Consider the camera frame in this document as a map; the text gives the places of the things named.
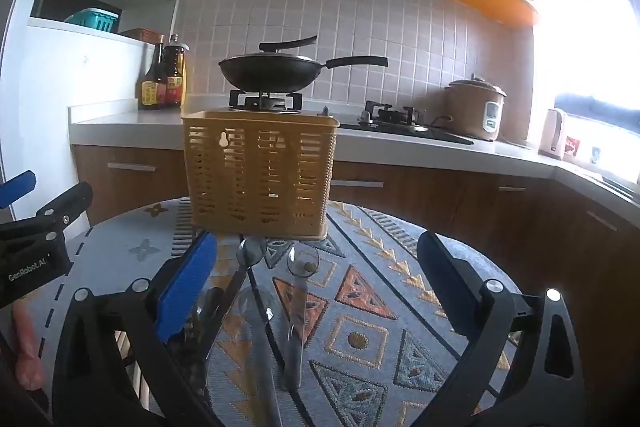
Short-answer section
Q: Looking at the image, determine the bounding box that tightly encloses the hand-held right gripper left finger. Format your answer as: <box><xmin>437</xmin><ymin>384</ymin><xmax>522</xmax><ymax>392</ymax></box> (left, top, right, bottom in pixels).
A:
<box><xmin>52</xmin><ymin>231</ymin><xmax>221</xmax><ymax>427</ymax></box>

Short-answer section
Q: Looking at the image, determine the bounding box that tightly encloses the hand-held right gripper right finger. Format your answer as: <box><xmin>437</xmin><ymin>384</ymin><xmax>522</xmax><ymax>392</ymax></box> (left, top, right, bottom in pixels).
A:
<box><xmin>416</xmin><ymin>231</ymin><xmax>588</xmax><ymax>427</ymax></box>

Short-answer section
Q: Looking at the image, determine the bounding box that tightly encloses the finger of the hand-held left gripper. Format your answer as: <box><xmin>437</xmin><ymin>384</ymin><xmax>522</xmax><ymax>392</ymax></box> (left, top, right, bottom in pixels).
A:
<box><xmin>0</xmin><ymin>170</ymin><xmax>38</xmax><ymax>210</ymax></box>
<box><xmin>35</xmin><ymin>181</ymin><xmax>94</xmax><ymax>238</ymax></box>

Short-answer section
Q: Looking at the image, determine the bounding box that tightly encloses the pale wooden chopstick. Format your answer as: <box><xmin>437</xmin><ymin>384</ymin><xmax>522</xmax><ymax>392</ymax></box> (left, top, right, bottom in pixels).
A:
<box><xmin>131</xmin><ymin>357</ymin><xmax>151</xmax><ymax>413</ymax></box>
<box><xmin>114</xmin><ymin>329</ymin><xmax>135</xmax><ymax>363</ymax></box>

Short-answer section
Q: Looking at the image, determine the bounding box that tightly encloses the yellow plastic utensil basket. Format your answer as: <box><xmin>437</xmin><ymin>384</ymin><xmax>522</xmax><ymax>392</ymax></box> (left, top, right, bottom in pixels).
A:
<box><xmin>181</xmin><ymin>109</ymin><xmax>341</xmax><ymax>242</ymax></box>

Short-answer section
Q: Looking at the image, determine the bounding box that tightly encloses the person's left hand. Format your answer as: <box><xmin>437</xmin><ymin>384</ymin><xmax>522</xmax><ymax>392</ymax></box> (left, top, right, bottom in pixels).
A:
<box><xmin>14</xmin><ymin>299</ymin><xmax>47</xmax><ymax>390</ymax></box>

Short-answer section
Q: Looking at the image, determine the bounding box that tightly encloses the patterned tablecloth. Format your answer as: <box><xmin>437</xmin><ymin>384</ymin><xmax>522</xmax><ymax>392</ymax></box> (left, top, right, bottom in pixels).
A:
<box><xmin>60</xmin><ymin>197</ymin><xmax>526</xmax><ymax>427</ymax></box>

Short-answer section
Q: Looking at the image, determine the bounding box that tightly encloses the slim dark soy sauce bottle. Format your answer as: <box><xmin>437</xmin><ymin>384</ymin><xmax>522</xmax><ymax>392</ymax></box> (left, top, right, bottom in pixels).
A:
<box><xmin>137</xmin><ymin>34</ymin><xmax>168</xmax><ymax>111</ymax></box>

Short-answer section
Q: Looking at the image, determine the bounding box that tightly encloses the black gas stove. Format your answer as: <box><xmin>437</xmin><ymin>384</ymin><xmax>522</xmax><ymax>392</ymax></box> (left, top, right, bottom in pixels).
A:
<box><xmin>229</xmin><ymin>89</ymin><xmax>473</xmax><ymax>145</ymax></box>

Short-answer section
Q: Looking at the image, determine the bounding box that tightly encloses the brown rice cooker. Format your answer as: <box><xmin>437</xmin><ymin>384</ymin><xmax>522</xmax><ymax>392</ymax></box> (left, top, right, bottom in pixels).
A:
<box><xmin>446</xmin><ymin>77</ymin><xmax>507</xmax><ymax>142</ymax></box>

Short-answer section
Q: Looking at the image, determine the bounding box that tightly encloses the wide dark sauce bottle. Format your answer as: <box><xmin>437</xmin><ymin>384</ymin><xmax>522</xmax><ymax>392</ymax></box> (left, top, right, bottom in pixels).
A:
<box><xmin>164</xmin><ymin>34</ymin><xmax>187</xmax><ymax>108</ymax></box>

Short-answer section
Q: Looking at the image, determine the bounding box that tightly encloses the white electric kettle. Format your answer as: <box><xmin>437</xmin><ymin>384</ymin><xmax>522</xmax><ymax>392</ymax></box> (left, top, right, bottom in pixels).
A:
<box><xmin>538</xmin><ymin>108</ymin><xmax>568</xmax><ymax>160</ymax></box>

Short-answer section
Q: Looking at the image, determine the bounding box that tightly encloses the teal plastic basket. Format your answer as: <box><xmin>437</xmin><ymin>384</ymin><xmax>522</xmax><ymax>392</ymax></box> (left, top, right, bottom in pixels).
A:
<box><xmin>64</xmin><ymin>8</ymin><xmax>121</xmax><ymax>34</ymax></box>

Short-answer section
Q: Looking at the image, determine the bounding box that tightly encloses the black wok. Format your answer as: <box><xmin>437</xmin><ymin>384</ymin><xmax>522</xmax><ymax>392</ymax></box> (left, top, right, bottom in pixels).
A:
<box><xmin>218</xmin><ymin>56</ymin><xmax>389</xmax><ymax>94</ymax></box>

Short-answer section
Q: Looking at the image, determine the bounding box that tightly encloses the orange wall cabinet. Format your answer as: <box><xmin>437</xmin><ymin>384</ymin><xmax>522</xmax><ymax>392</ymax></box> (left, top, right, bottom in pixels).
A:
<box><xmin>442</xmin><ymin>0</ymin><xmax>541</xmax><ymax>28</ymax></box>

